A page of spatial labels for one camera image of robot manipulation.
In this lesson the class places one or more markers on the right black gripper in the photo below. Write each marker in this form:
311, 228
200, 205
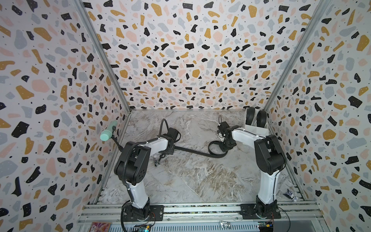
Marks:
223, 149

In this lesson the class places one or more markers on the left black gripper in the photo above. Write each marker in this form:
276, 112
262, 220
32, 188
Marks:
171, 152

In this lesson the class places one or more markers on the black belt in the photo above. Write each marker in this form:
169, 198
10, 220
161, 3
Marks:
249, 115
261, 119
210, 153

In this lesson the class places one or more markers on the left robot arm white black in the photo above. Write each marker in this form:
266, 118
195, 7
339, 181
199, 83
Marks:
132, 166

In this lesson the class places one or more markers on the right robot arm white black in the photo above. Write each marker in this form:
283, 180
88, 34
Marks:
270, 160

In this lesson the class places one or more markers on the white storage roll organizer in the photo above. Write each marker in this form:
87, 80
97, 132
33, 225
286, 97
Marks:
257, 130

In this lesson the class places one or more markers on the green microphone on black stand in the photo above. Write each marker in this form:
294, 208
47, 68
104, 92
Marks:
108, 134

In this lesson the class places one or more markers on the small crumpled wrapper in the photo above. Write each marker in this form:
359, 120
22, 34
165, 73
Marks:
292, 195

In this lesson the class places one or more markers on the pink printed card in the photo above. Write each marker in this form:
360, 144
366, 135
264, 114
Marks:
100, 227

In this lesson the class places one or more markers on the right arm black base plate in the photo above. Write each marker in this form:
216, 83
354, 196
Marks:
248, 211

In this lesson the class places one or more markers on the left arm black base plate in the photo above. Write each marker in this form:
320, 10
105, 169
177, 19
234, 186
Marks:
153, 213

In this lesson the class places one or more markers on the aluminium mounting rail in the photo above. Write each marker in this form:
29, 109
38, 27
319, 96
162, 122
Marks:
213, 212

